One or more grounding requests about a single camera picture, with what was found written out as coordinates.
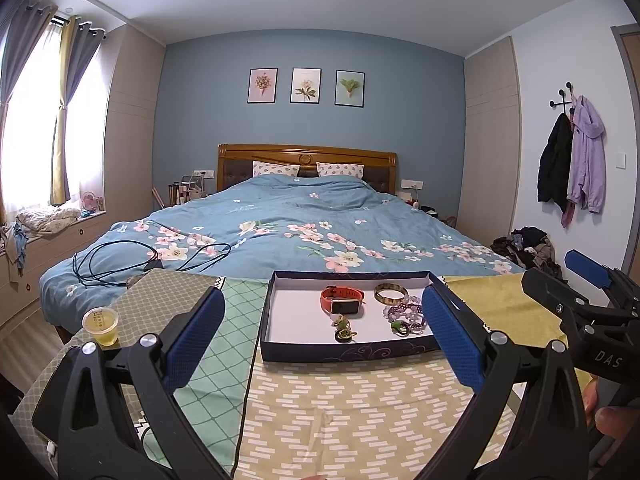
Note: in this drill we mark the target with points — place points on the plastic cup with yellow drink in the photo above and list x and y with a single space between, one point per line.
101 327

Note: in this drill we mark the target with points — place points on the white dotted pillow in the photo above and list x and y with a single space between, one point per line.
275 169
340 169

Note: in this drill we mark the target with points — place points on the black jacket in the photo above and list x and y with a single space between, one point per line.
555 160

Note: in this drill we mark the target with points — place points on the dark blue shallow box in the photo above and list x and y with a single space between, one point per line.
295 320

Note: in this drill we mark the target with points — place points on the yellow grey curtain panel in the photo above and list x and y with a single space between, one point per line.
70 110

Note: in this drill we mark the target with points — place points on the white wall socket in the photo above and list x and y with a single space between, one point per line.
411 183
204 174

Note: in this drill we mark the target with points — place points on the grey green lattice cloth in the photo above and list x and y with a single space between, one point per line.
225 330

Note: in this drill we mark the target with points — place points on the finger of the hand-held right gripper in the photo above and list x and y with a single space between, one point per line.
587 262
550 286

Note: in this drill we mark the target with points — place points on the green leaf framed picture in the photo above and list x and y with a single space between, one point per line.
350 88

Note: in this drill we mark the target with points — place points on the black power adapter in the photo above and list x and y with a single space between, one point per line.
155 264

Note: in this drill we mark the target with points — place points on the white sheer curtain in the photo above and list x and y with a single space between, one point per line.
35 150

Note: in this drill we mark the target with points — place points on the white wall switch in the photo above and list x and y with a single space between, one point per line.
621 160

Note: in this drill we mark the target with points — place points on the amber bangle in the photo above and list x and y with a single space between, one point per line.
377 295

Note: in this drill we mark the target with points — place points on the crumpled white blanket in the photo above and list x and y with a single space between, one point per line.
47 220

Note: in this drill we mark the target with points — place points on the wooden bed headboard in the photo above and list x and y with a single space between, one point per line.
305 152

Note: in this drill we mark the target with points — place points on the cluster of bedside bottles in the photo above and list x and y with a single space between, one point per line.
185 192

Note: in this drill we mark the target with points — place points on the orange smartwatch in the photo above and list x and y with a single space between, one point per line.
342 305

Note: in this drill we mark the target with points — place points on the white flower framed picture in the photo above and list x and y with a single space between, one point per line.
306 85

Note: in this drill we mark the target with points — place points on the beige wardrobe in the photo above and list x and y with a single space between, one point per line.
132 125
492 135

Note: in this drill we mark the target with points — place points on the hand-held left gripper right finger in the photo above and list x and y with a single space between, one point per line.
452 345

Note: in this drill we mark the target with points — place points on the black wall coat rack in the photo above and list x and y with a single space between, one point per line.
565 96

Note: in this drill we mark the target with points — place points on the blue clothes heap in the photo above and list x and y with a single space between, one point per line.
15 245

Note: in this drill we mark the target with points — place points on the dark pile of clothes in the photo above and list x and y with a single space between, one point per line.
530 250

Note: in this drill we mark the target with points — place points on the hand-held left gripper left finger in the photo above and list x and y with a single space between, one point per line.
195 345

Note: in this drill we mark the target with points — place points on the person's right hand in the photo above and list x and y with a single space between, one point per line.
617 422

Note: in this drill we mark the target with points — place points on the bed with blue floral duvet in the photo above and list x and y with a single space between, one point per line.
275 230

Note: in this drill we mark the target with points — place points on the beige window seat cabinet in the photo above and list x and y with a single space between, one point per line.
40 270

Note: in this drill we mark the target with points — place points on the small pink fan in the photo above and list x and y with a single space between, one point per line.
89 202

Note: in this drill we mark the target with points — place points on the purple jacket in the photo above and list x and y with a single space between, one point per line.
587 155

